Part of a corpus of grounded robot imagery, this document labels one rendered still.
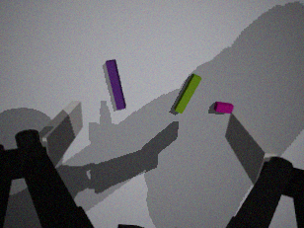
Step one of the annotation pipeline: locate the magenta block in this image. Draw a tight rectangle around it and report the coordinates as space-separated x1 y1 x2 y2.
214 102 234 114

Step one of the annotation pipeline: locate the purple rod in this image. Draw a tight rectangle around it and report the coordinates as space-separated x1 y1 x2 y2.
106 59 125 110

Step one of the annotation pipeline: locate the lime green rod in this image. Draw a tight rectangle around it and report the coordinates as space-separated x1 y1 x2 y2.
175 73 201 114

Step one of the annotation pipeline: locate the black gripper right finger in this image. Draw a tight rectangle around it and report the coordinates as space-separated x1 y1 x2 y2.
225 112 304 228

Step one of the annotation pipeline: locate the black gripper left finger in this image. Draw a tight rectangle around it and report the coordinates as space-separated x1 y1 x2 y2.
0 101 94 228

